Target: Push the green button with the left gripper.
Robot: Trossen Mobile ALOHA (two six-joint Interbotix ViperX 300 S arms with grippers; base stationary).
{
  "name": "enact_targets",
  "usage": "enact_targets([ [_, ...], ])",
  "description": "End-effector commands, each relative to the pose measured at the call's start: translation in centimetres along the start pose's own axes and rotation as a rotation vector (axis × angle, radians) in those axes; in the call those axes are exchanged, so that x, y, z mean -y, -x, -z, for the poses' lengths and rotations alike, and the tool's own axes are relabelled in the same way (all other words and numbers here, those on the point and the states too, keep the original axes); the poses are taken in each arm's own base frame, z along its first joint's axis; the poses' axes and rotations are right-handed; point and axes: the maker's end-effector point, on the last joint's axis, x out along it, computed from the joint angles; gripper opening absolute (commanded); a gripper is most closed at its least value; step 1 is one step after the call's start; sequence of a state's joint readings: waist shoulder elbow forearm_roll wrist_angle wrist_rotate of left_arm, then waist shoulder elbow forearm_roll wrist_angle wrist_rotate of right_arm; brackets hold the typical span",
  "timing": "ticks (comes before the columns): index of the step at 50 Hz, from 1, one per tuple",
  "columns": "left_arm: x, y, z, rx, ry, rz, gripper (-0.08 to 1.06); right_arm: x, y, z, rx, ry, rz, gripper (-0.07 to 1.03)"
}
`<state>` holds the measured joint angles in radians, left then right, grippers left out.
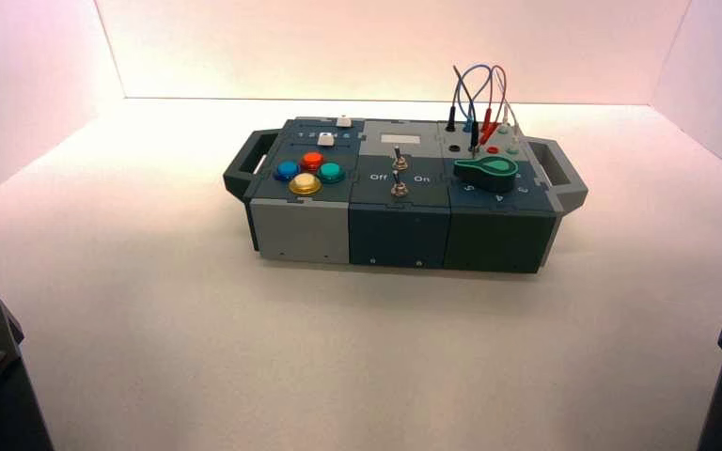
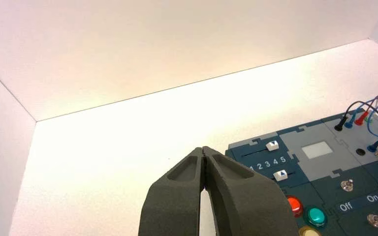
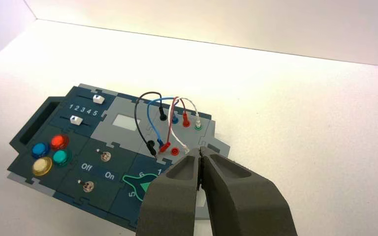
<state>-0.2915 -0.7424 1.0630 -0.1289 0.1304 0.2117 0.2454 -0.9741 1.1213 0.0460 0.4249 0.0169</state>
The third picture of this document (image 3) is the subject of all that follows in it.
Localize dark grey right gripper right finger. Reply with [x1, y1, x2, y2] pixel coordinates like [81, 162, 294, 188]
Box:
[199, 146, 298, 236]

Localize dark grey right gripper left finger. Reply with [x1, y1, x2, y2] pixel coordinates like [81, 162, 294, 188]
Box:
[135, 148, 200, 236]

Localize green round push button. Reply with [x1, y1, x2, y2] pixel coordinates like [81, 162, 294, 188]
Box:
[52, 149, 72, 168]

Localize red round push button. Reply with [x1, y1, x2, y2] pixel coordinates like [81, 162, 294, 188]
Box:
[50, 134, 70, 150]

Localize yellow round push button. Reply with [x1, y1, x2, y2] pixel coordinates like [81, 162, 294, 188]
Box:
[32, 157, 53, 177]

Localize blue round push button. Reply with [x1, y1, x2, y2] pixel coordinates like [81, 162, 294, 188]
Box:
[31, 143, 50, 159]

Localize green rotary pointer knob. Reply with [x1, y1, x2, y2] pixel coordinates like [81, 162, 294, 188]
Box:
[122, 173, 159, 202]

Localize blue and grey control board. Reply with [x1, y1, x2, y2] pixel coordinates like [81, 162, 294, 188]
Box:
[7, 84, 231, 233]

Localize metal toggle switch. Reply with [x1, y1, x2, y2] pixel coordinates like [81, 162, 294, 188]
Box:
[77, 179, 95, 193]
[96, 149, 112, 163]

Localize red banana plug cable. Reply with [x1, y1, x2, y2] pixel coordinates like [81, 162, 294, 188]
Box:
[159, 96, 190, 154]

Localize white banana plug cable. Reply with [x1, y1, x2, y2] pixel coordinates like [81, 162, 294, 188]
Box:
[169, 97, 202, 154]

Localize blue banana plug cable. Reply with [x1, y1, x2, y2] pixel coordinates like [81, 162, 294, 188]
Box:
[146, 97, 180, 148]

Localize black banana plug cable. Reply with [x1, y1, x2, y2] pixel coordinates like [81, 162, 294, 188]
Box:
[134, 91, 168, 157]

